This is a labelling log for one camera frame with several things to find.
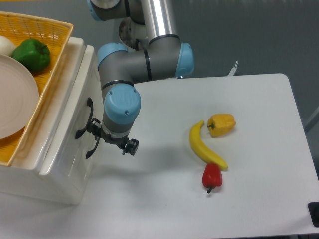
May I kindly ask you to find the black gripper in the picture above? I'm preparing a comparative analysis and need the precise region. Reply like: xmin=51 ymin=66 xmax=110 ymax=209
xmin=87 ymin=118 xmax=139 ymax=156

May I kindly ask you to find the white top drawer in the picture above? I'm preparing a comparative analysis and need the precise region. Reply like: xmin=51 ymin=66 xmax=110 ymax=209
xmin=40 ymin=46 xmax=103 ymax=176

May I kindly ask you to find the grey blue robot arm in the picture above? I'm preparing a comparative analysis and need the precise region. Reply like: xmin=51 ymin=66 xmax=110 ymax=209
xmin=86 ymin=0 xmax=194 ymax=155

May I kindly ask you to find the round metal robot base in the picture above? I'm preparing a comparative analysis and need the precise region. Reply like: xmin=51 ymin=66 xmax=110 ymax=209
xmin=118 ymin=17 xmax=149 ymax=51

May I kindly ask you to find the white drawer cabinet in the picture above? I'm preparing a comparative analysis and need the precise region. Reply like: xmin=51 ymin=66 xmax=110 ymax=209
xmin=0 ymin=37 xmax=103 ymax=204

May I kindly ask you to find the yellow banana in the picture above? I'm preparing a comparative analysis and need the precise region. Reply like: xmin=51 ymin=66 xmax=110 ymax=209
xmin=189 ymin=120 xmax=228 ymax=170

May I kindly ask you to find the pink round plate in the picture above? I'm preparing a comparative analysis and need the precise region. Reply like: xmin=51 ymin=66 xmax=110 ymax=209
xmin=0 ymin=55 xmax=39 ymax=139

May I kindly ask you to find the red bell pepper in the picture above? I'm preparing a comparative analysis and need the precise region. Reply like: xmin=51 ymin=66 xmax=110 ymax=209
xmin=202 ymin=163 xmax=223 ymax=194

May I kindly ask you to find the yellow bell pepper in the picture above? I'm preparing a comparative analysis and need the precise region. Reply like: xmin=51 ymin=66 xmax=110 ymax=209
xmin=207 ymin=114 xmax=236 ymax=137

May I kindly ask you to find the green bell pepper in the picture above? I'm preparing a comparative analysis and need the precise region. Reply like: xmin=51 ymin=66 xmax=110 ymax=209
xmin=11 ymin=39 xmax=50 ymax=72

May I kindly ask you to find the yellow woven basket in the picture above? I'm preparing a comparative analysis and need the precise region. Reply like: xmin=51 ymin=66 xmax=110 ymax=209
xmin=0 ymin=11 xmax=74 ymax=167

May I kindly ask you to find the white round vegetable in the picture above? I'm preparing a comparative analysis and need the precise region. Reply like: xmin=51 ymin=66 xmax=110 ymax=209
xmin=0 ymin=36 xmax=16 ymax=57

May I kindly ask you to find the black object at table edge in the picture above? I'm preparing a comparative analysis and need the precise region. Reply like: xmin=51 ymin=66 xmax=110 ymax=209
xmin=308 ymin=202 xmax=319 ymax=228

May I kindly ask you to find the black lower drawer handle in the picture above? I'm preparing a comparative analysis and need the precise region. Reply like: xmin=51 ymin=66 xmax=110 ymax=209
xmin=86 ymin=137 xmax=100 ymax=159

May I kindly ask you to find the black drawer handle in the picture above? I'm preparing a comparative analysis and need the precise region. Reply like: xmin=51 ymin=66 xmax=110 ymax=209
xmin=86 ymin=137 xmax=100 ymax=159
xmin=75 ymin=97 xmax=94 ymax=139

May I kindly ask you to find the black upper drawer handle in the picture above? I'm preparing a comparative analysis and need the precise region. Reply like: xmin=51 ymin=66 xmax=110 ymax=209
xmin=75 ymin=97 xmax=94 ymax=139

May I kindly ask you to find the white cable behind table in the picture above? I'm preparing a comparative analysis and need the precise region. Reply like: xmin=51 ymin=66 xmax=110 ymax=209
xmin=227 ymin=61 xmax=239 ymax=77

